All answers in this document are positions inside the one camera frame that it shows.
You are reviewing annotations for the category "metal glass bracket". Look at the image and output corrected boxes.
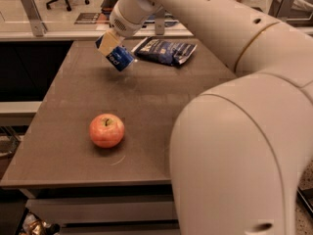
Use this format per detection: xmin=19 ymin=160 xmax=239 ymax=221
xmin=155 ymin=8 xmax=165 ymax=35
xmin=274 ymin=0 xmax=294 ymax=20
xmin=21 ymin=0 xmax=47 ymax=37

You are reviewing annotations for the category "right metal glass bracket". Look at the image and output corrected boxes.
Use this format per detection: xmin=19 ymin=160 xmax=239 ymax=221
xmin=274 ymin=0 xmax=294 ymax=20

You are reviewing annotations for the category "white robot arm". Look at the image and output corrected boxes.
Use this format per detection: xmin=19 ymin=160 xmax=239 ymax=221
xmin=100 ymin=0 xmax=313 ymax=235

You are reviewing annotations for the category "blue chip bag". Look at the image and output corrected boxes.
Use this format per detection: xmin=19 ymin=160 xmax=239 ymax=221
xmin=132 ymin=37 xmax=197 ymax=67

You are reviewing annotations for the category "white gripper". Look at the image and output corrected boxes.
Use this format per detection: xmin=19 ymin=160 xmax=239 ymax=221
xmin=97 ymin=0 xmax=161 ymax=57

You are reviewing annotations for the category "grey table drawer unit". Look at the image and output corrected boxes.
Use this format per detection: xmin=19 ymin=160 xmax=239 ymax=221
xmin=20 ymin=181 xmax=178 ymax=228

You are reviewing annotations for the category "red apple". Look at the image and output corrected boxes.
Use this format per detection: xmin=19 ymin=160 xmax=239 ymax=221
xmin=89 ymin=114 xmax=125 ymax=148

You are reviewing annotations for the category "blue pepsi can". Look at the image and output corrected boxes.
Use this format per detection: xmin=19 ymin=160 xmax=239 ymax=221
xmin=102 ymin=45 xmax=134 ymax=71

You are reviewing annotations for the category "left metal glass bracket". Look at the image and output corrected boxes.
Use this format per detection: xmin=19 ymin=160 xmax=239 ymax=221
xmin=21 ymin=0 xmax=47 ymax=37

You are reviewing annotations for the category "middle metal glass bracket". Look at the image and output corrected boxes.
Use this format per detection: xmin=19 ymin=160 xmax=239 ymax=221
xmin=155 ymin=8 xmax=165 ymax=35

